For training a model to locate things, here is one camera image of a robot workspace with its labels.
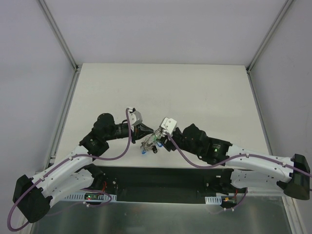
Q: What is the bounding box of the metal disc keyring organizer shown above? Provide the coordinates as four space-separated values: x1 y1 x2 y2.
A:
140 129 162 153

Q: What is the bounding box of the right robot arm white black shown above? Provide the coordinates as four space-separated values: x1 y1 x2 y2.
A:
158 124 312 200

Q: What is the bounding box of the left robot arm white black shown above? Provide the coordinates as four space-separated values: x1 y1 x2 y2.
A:
13 108 153 223

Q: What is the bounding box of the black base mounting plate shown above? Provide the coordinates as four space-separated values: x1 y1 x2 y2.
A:
73 164 247 203

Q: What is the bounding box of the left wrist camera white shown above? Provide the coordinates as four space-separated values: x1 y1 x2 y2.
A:
126 107 143 131

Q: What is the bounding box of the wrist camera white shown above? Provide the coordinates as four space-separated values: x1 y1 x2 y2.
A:
160 117 177 135
126 107 143 131

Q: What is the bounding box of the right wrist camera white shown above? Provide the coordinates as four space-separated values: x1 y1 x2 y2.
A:
160 117 177 135

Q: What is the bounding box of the black tag key on ring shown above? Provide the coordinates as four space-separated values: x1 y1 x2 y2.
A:
152 146 158 154

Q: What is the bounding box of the right slotted cable duct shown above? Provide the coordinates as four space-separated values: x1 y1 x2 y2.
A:
205 196 222 205

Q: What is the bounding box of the slotted cable duct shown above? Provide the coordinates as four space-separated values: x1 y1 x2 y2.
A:
205 196 222 205
64 192 117 202

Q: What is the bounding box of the left slotted cable duct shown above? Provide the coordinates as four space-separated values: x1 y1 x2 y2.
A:
64 192 117 202

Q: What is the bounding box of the left aluminium frame post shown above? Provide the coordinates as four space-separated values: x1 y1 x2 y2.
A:
38 0 81 71

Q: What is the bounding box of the aluminium frame post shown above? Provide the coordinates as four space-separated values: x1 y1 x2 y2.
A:
246 0 294 73
38 0 81 71

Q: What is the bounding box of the right aluminium frame post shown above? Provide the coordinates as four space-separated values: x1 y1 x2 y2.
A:
246 0 294 73

